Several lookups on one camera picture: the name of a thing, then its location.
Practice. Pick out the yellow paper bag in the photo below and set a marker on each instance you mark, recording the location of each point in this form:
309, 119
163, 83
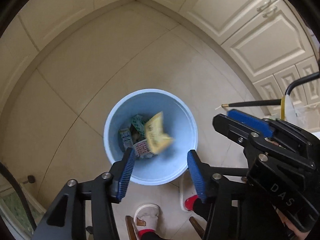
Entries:
157, 139

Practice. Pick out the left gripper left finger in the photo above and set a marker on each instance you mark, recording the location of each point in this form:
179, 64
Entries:
65, 218

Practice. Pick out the green snack bag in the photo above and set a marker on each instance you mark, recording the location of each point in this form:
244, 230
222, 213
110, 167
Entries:
138, 123

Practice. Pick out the red white checkered packet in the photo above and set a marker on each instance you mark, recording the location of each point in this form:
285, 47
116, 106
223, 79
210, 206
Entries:
142, 150

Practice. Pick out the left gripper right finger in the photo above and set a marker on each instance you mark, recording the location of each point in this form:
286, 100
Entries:
236, 210

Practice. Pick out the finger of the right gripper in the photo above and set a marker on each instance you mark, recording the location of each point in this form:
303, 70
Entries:
222, 125
248, 123

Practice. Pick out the white slipper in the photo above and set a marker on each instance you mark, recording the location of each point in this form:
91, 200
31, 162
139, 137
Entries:
146, 218

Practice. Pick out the blue plastic trash bucket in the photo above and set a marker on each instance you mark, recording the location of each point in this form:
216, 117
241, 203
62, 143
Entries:
179, 123

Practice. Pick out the milk carton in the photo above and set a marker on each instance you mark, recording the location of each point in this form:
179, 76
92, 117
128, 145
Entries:
126, 138

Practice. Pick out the lower cream cabinets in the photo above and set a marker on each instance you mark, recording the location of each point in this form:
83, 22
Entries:
263, 37

